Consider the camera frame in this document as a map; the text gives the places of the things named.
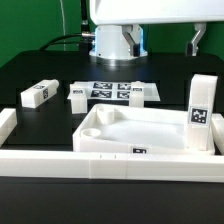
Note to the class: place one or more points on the marker sheet with tags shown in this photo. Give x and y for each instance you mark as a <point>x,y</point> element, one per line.
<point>114,90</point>

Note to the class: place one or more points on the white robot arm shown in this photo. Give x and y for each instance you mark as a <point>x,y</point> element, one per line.
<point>119,37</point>

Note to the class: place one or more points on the white desk top tray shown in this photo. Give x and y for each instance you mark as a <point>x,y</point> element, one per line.
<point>123,129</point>

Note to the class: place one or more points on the white U-shaped fence frame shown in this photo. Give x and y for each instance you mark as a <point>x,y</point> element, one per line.
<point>126,166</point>

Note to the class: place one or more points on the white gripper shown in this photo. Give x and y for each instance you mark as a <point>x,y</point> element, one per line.
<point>105,12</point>

